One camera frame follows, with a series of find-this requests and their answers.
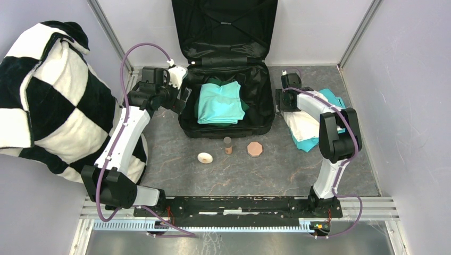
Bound white shirt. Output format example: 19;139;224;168
282;110;320;142

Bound light aqua shirt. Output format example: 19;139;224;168
197;81;246;125

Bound teal shorts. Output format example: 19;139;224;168
290;89;346;152

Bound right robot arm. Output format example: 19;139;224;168
275;70;362;217

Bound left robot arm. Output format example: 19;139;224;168
81;65;192;217

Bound small white round jar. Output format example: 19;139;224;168
197;152;213;164

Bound pink octagonal compact box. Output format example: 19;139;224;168
247;142;263;157

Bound brown grey cylindrical bottle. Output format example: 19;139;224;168
223;137;233;155

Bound black open suitcase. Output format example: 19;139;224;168
172;1;278;139

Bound black white checkered blanket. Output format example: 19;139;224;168
0;20;149;185

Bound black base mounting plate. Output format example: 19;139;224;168
152;196;343;227

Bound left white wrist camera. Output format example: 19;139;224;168
167;59;188;90

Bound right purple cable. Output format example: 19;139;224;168
281;67;364;240

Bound purple cable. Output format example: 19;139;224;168
281;67;364;240
95;42;197;239

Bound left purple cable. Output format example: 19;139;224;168
95;42;197;239

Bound aluminium frame rail base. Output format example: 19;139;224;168
70;196;409;254

